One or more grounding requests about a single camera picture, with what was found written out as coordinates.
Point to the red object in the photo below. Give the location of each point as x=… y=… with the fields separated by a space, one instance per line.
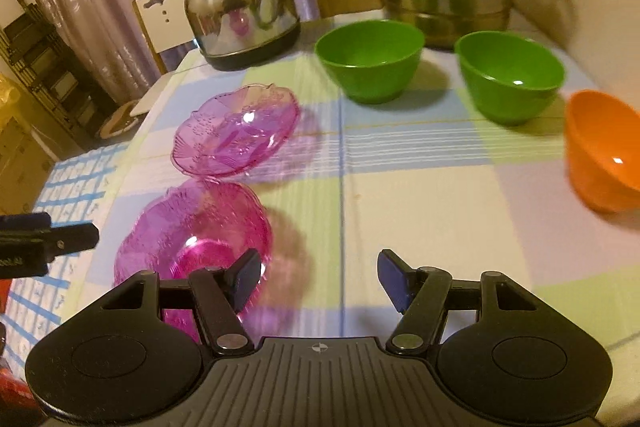
x=12 y=382

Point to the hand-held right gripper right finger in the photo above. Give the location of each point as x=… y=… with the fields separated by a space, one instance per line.
x=392 y=279

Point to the pink glass plate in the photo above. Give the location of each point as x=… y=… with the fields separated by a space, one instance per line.
x=200 y=227
x=235 y=132

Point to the orange plastic bowl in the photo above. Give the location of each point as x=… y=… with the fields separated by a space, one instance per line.
x=600 y=157

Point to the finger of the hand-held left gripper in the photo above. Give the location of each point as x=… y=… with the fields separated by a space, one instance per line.
x=75 y=237

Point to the blue checked cloth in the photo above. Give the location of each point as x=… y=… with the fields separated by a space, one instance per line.
x=75 y=187

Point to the dark metal shelf rack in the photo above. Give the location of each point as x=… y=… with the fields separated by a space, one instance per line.
x=45 y=67

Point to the green plastic bowl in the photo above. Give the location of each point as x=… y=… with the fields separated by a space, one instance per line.
x=370 y=67
x=510 y=87

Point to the white wooden chair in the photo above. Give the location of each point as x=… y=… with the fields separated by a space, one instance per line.
x=160 y=22

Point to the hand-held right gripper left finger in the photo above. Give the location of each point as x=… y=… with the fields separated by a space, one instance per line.
x=246 y=279

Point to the pastel plaid tablecloth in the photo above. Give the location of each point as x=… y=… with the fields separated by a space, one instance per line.
x=425 y=197

